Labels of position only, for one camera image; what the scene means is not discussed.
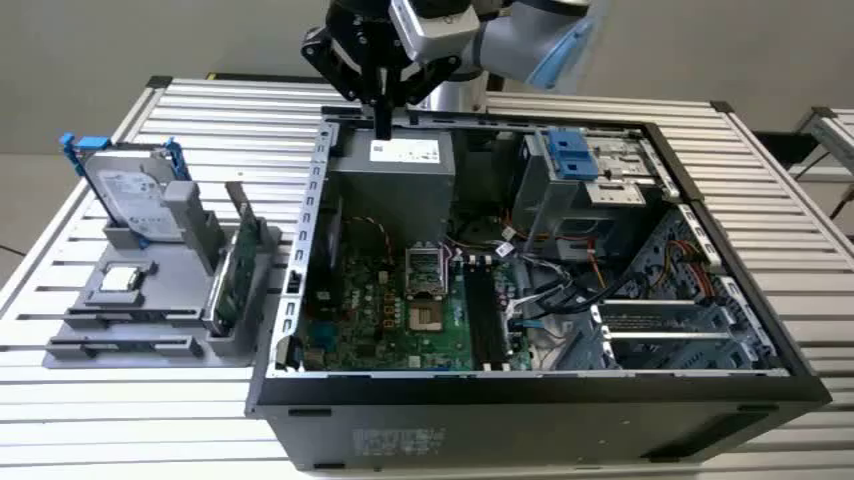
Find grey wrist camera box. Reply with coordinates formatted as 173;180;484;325
389;0;484;65

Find green motherboard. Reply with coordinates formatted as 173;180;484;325
297;252;536;374

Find orange data cable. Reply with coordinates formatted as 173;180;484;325
589;243;609;291

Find orange red yellow wires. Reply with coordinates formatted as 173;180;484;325
657;238;713;306

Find silver CPU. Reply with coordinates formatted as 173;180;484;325
97;266;146;294

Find black cable bundle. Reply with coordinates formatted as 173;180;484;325
513;264;653;321

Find metal socket cover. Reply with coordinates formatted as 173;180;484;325
403;241;448;297

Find blue plastic drive carrier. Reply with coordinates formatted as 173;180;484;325
545;127;601;180

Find aluminium slatted side table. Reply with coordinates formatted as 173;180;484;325
790;105;854;181

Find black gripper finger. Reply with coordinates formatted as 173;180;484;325
299;27;385;141
383;54;464;141

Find hard disk in blue carrier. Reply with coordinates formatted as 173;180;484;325
58;132;195;249

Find grey parts rack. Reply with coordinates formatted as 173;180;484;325
41;179;286;371

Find metal disk bay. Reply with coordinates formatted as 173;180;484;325
592;298;760;372

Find black RAM slot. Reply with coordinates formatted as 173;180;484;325
476;257;502;371
468;254;494;372
482;254;513;372
461;257;486;371

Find green graphics card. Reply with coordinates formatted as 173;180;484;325
203;180;269;339

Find blue RAM stick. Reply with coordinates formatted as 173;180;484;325
50;339;202;357

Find grey power supply unit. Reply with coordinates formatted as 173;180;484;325
326;127;460;251

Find black PC case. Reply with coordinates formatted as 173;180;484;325
243;103;836;474

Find orange black twisted wire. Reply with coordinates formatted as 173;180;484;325
343;215;395;264

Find CPU socket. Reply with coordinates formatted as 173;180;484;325
407;298;446;334

